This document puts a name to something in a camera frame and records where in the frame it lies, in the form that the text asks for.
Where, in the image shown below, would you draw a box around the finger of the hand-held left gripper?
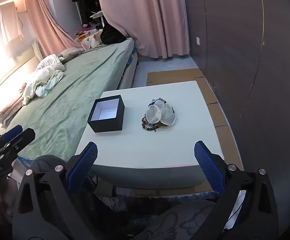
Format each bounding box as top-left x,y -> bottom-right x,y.
0,127 -> 36,157
0,124 -> 23,145

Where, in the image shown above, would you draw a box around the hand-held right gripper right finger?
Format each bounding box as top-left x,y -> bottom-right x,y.
185,141 -> 279,240

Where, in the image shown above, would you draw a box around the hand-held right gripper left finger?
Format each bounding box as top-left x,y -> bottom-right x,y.
12,141 -> 125,240

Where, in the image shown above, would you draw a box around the black gift box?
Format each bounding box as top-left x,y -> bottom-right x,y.
87,94 -> 125,133

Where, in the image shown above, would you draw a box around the white mesh pouch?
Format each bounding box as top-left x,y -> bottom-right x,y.
160,109 -> 177,126
154,99 -> 173,111

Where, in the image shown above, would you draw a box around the pile of beaded bracelets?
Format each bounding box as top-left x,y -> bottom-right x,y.
141,116 -> 164,132

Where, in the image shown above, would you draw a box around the white seashells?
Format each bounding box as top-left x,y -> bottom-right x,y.
145,105 -> 163,124

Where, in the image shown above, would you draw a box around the silver chain necklace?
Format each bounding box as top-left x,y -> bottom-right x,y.
149,97 -> 166,106

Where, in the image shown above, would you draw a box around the folded pink blanket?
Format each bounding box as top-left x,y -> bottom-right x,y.
0,82 -> 28,127

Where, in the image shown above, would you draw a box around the pale green cloth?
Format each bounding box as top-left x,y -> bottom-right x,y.
35,75 -> 64,98

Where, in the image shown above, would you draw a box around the person's printed pants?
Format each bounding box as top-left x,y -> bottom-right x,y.
135,200 -> 223,240

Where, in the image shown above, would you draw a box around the white crumpled duvet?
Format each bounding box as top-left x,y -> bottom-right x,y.
22,54 -> 66,105

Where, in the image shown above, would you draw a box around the beige pillow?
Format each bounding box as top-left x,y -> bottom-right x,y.
57,47 -> 83,62

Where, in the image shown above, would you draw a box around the flattened cardboard sheet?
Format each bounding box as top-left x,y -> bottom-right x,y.
146,68 -> 244,195

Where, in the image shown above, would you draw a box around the white hanging towel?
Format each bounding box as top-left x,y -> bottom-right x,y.
0,1 -> 24,44

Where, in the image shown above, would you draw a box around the narrow pink curtain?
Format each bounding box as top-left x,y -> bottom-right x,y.
23,0 -> 85,58

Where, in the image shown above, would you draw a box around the printed cream pillow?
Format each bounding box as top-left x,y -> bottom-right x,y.
81,34 -> 103,50

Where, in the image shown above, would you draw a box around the dark brown wardrobe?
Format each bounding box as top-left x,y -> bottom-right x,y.
181,0 -> 290,205

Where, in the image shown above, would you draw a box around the black bag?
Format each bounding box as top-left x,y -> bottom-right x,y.
100,24 -> 128,45

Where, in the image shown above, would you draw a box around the dark hanging clothes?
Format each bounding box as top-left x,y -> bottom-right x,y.
71,0 -> 103,27

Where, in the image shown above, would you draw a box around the wide pink curtain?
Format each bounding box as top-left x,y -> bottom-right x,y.
95,0 -> 190,59

